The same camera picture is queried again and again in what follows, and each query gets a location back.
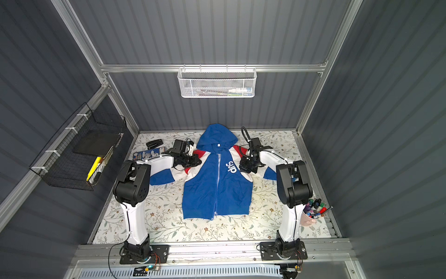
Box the blue red white hooded jacket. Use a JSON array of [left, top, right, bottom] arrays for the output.
[[149, 123, 279, 221]]

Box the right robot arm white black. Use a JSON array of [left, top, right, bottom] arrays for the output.
[[239, 127, 313, 260]]

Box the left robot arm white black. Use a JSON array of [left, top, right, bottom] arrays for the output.
[[112, 139, 202, 246]]

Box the black stapler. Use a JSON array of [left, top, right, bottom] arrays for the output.
[[146, 138, 163, 149]]

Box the white tube in mesh basket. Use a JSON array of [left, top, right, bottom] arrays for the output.
[[228, 87, 254, 98]]

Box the pink cup with markers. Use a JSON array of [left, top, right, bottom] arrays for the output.
[[300, 198, 333, 227]]

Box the yellow highlighter marker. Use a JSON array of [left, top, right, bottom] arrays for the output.
[[86, 157, 103, 181]]

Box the black notebook in basket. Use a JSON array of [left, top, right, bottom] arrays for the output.
[[73, 130, 121, 158]]

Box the white wire mesh basket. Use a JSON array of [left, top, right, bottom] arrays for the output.
[[177, 67, 257, 98]]

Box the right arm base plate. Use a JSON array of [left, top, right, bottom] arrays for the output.
[[256, 241, 308, 261]]

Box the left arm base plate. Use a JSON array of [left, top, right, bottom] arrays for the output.
[[120, 243, 170, 265]]

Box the black wire wall basket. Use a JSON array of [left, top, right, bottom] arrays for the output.
[[30, 105, 127, 191]]

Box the white perforated cable tray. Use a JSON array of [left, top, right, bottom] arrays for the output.
[[77, 264, 282, 279]]

